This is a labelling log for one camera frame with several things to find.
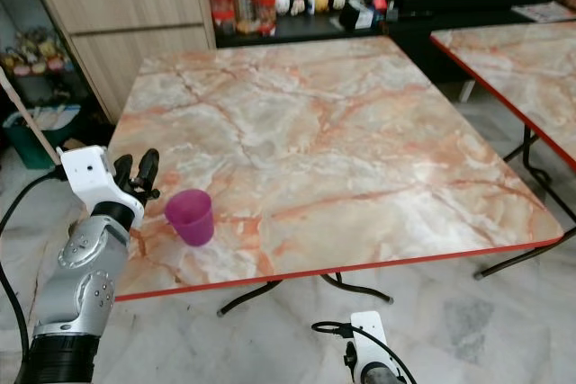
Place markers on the black and white box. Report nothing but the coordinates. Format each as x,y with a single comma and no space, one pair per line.
355,13

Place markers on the light wooden cabinet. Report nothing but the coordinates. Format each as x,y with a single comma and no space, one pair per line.
135,33

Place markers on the green plastic bin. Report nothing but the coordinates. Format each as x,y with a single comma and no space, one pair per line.
36,137

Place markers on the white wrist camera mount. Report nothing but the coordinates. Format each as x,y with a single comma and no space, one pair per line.
88,173
369,330

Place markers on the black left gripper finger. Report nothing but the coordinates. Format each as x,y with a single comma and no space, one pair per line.
148,170
127,175

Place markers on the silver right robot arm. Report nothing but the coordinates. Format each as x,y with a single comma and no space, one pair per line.
380,375

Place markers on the black and white figurine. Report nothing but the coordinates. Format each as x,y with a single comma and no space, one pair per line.
299,2

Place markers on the printed magazine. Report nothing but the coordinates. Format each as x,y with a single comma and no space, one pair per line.
544,12

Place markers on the glass display shelf with figurines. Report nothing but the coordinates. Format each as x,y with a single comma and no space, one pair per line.
27,20

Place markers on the black metal table legs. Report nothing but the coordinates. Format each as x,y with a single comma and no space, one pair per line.
247,299
529,155

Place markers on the black low console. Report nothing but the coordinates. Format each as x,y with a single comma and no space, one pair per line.
414,24

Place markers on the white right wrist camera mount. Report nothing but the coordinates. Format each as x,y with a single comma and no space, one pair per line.
369,330

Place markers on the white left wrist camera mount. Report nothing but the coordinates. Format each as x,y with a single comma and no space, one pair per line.
88,173

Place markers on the small red capped bottle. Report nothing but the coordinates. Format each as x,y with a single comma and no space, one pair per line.
379,8

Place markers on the wooden broom stick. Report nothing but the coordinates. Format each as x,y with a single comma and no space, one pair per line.
29,119

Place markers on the purple plastic cup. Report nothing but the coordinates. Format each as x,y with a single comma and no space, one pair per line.
191,217

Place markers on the orange lidded plastic jar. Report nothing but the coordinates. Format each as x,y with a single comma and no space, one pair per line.
265,2

